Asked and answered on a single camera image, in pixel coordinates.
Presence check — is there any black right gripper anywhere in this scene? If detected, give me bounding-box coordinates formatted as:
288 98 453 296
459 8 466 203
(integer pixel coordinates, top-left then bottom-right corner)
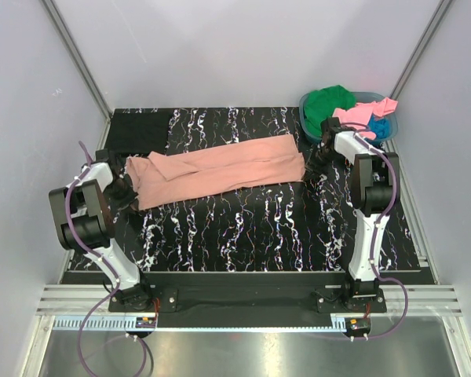
302 145 339 182

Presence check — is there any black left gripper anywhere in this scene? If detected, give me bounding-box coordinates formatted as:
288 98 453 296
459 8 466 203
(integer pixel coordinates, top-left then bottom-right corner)
103 177 138 214

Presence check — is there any dusty pink t shirt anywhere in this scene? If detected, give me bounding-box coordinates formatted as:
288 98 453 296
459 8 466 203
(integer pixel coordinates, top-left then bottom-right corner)
126 134 305 210

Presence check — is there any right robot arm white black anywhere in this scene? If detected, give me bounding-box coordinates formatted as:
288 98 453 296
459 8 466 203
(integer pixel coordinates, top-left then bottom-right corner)
305 117 400 312

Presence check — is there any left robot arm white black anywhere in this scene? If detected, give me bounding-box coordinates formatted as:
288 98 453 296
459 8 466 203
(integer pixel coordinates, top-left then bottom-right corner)
49 149 154 311

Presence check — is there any green t shirt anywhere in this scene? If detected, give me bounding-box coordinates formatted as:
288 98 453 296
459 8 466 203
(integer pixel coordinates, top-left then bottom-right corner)
303 85 356 137

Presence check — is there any folded black t shirt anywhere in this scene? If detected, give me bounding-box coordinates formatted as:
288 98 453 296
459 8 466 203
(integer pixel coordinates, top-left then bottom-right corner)
105 111 173 156

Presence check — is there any bright pink t shirt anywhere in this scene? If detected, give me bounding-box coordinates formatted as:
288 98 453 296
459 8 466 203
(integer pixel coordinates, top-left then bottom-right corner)
333 97 398 141

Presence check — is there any blue t shirt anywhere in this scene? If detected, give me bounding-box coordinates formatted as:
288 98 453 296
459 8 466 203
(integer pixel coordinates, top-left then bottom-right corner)
368 115 391 140

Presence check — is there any blue plastic laundry basket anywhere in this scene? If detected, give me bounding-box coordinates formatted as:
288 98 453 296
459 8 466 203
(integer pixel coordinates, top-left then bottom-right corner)
298 92 398 145

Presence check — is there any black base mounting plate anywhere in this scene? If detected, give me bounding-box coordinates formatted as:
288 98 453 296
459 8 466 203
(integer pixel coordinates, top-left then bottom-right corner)
108 270 387 329

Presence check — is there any left orange connector box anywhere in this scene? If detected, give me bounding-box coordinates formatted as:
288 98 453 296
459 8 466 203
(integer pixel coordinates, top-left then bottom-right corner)
136 317 157 328

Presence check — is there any orange connector box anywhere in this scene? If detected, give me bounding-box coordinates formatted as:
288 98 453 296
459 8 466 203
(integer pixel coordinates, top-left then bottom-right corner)
347 318 371 331
136 317 157 328

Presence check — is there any right orange connector box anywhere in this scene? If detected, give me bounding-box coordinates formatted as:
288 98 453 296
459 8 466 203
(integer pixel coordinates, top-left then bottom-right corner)
347 318 371 331

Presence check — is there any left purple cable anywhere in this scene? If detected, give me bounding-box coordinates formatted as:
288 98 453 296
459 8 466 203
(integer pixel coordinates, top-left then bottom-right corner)
64 141 152 377

